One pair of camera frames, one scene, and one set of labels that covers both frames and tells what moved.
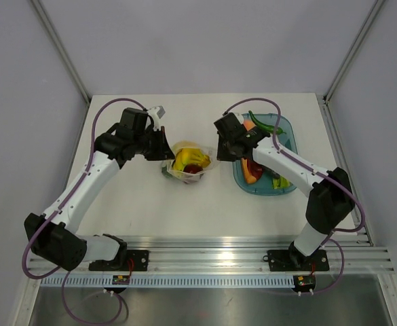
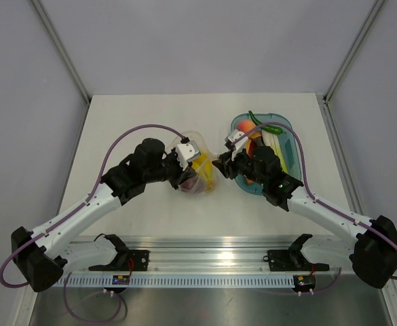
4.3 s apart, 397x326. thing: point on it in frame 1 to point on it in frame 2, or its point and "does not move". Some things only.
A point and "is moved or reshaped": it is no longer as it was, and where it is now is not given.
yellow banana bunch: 185,156 is moved or reshaped
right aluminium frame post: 376,5 does not move
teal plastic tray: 264,185 does not move
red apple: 192,168 is moved or reshaped
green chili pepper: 270,128 does not move
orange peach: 249,124 does not move
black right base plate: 293,260 does not move
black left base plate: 128,260 does not move
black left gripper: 163,151 to 182,175
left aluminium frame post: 60,46 does not move
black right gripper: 222,155 to 224,166
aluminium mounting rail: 351,254 does not move
